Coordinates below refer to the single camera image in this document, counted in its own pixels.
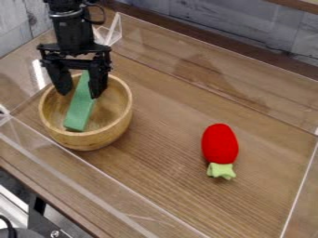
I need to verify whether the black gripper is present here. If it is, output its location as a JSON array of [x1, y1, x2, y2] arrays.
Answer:
[[37, 10, 110, 99]]

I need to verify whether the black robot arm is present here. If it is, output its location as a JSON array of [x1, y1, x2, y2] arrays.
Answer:
[[37, 0, 112, 99]]

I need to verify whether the brown wooden bowl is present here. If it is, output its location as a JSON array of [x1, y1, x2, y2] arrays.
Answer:
[[38, 73, 132, 151]]

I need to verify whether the green foam block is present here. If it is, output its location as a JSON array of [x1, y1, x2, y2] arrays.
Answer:
[[62, 71, 96, 132]]

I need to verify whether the red plush strawberry toy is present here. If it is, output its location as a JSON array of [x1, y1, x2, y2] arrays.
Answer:
[[201, 124, 239, 180]]

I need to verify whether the clear acrylic corner bracket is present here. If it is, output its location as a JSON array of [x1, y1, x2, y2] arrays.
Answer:
[[93, 13, 121, 46]]

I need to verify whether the black cable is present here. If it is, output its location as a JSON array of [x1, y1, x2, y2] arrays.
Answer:
[[78, 2, 106, 26]]

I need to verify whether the clear acrylic enclosure wall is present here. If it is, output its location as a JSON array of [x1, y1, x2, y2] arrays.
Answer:
[[0, 17, 318, 238]]

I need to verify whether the black metal table frame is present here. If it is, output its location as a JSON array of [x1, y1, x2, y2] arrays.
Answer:
[[26, 193, 86, 238]]

